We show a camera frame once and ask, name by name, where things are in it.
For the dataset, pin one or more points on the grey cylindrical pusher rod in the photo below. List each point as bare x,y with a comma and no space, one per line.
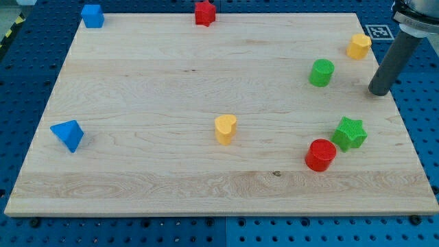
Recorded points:
397,57

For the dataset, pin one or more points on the red cylinder block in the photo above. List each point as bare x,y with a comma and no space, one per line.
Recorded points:
320,155

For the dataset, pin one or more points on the green cylinder block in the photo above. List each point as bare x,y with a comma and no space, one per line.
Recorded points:
321,72

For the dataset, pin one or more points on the green star block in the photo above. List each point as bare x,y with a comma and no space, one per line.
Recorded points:
349,134

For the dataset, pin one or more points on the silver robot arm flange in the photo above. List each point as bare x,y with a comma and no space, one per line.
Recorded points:
418,18

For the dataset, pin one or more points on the wooden board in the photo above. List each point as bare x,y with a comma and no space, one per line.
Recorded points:
146,89

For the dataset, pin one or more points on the red star block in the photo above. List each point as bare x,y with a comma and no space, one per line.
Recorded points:
205,13

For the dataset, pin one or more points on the blue cube block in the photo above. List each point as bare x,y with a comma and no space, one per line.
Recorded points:
92,16

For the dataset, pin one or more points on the fiducial marker tag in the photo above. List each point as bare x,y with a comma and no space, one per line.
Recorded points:
379,32

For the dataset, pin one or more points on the blue triangle block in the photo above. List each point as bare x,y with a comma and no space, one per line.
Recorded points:
70,133

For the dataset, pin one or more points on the yellow hexagon block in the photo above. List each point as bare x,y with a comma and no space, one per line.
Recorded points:
358,46

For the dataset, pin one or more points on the yellow heart block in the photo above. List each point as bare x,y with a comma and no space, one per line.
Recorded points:
225,128

